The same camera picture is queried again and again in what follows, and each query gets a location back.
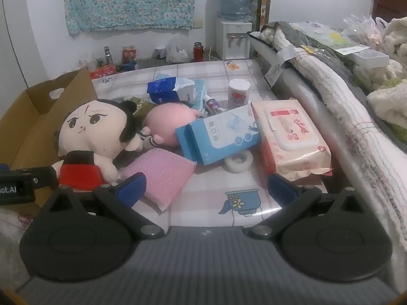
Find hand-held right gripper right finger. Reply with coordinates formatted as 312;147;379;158
243;172;369;240

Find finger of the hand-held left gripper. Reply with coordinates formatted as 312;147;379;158
31;165;60;194

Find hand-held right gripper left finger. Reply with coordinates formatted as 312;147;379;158
40;172;166;240

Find pink scrubbing sponge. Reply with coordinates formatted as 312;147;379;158
119;148;198;212

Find brown cardboard box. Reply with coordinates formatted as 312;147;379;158
0;67;99;217

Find black-haired plush doll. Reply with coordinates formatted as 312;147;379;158
48;98;147;186

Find pink plush toy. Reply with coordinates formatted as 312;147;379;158
140;101;201;150

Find olive gold tissue pack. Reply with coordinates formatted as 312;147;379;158
130;97;156;121

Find blue white mask box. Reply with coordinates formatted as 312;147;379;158
176;105;263;166

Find blue white tissue package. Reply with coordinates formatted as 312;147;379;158
147;73;196;105

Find white tape roll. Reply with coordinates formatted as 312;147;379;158
224;150;254;175

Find pink wet wipes pack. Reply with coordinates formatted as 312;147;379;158
251;99;333;180

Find plaid printed sheet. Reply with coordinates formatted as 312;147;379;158
0;59;329;229

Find white red-label canister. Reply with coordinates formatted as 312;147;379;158
229;79;252;110

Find small purple-label bottle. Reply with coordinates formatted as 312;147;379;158
203;95;228;115

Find blue folded cloth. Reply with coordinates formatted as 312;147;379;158
184;79;208;109

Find large red snack bag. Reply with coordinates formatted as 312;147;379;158
90;64;117;79

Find white paper label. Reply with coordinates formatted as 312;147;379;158
265;46;298;88

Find small red snack bag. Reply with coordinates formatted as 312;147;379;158
121;46;138;64

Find white plastic bag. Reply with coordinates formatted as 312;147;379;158
166;36;191;63

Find dark plastic package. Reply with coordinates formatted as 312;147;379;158
261;22;360;67

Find white water dispenser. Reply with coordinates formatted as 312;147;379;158
215;18;253;60

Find clear plastic box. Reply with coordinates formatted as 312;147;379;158
346;49;390;69

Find clear plastic bags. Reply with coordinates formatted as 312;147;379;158
343;14;388;45

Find fluffy white blanket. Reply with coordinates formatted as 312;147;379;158
353;17;407;134

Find tall patterned panel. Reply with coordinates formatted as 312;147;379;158
247;0;273;32

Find floral wall cloth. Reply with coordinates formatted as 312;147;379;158
64;0;210;35

